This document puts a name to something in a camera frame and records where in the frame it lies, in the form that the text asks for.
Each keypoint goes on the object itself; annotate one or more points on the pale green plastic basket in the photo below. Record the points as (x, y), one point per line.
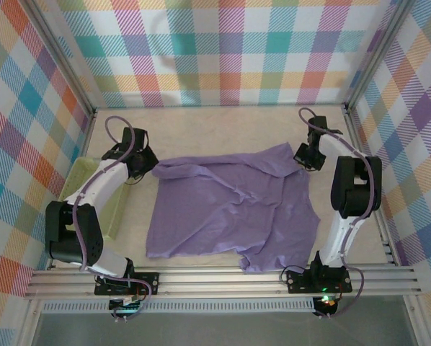
(111, 216)

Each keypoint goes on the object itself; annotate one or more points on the aluminium frame post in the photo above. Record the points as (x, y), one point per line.
(376, 54)
(62, 57)

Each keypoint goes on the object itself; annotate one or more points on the purple t-shirt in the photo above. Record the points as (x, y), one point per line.
(219, 202)

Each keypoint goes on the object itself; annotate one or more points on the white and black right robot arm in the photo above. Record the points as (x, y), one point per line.
(356, 187)

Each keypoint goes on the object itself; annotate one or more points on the aluminium mounting rail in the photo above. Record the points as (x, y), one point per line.
(219, 283)

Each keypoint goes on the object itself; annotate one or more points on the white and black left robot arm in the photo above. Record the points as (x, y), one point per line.
(104, 180)

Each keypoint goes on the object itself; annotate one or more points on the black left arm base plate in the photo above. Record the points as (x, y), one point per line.
(147, 283)

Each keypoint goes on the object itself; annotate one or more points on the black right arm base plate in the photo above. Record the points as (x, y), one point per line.
(298, 283)

